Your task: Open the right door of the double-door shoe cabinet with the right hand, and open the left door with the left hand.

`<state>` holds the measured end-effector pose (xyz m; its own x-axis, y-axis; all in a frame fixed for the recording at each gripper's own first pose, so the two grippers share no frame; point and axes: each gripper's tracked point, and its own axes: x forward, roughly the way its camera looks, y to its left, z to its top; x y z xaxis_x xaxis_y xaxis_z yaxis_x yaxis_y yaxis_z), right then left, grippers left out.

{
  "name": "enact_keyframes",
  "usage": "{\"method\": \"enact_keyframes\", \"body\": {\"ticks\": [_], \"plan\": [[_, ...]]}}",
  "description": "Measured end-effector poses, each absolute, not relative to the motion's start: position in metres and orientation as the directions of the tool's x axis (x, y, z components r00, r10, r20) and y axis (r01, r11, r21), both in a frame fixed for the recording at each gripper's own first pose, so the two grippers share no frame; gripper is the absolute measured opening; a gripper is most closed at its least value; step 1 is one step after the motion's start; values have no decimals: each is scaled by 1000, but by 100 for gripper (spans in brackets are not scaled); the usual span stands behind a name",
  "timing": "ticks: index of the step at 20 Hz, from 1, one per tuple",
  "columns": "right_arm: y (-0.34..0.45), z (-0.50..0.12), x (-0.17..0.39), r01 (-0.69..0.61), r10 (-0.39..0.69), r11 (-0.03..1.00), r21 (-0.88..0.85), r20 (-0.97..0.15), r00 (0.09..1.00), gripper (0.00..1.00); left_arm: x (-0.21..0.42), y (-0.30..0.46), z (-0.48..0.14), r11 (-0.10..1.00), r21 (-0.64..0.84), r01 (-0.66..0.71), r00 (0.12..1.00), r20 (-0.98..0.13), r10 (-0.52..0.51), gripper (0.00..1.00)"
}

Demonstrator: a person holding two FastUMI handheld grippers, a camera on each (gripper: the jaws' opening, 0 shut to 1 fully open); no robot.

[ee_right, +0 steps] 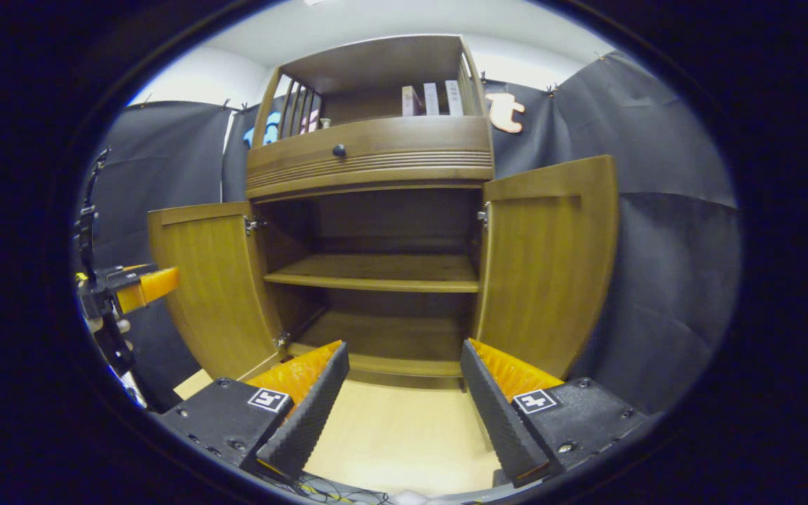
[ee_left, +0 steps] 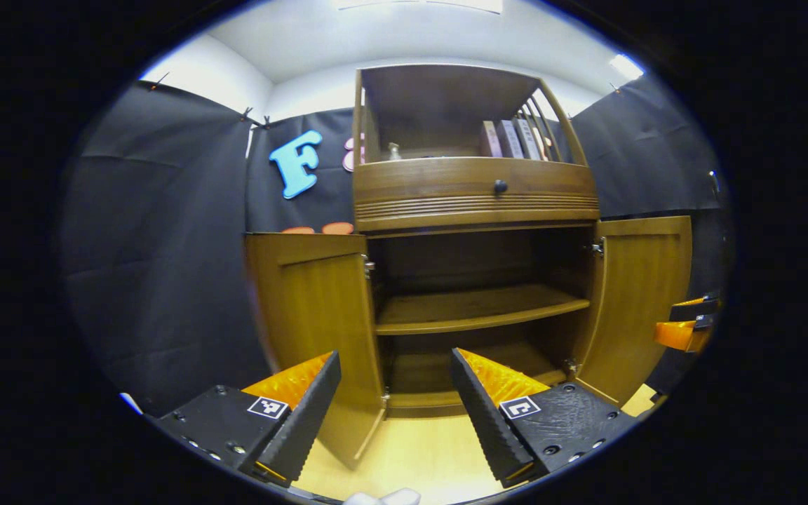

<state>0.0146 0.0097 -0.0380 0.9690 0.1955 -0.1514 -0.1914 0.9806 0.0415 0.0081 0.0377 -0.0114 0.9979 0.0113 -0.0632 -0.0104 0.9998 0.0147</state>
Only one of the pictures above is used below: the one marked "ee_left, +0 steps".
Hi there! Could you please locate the small ceiling light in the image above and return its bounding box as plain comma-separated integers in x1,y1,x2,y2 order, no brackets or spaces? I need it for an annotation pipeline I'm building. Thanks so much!
609,54,645,80

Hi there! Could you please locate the wooden cabinet door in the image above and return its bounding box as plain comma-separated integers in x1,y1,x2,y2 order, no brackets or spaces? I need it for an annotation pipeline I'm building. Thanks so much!
245,233,387,471
572,216,694,408

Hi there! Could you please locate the grey book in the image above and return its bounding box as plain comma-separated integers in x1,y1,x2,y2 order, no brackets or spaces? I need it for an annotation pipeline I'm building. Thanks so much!
499,119,525,160

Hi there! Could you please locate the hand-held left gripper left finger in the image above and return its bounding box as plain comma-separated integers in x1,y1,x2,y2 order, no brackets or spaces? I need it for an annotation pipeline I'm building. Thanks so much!
159,351,342,486

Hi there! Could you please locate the wooden double-door shoe cabinet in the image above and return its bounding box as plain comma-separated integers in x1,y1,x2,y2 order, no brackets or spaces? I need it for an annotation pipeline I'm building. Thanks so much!
245,65,694,471

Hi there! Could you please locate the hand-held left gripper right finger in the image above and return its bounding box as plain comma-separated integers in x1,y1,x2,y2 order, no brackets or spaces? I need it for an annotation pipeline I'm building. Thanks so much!
450,348,638,488

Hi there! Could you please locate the wooden cabinet drawer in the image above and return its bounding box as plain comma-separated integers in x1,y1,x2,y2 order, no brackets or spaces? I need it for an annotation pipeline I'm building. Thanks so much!
353,158,600,232

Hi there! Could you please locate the wooden cabinet inner shelf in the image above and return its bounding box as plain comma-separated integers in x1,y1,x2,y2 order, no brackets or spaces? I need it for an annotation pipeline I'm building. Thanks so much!
375,284,591,335

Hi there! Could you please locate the white book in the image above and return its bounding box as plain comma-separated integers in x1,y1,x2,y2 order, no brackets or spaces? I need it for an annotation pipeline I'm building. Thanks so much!
516,118,542,161

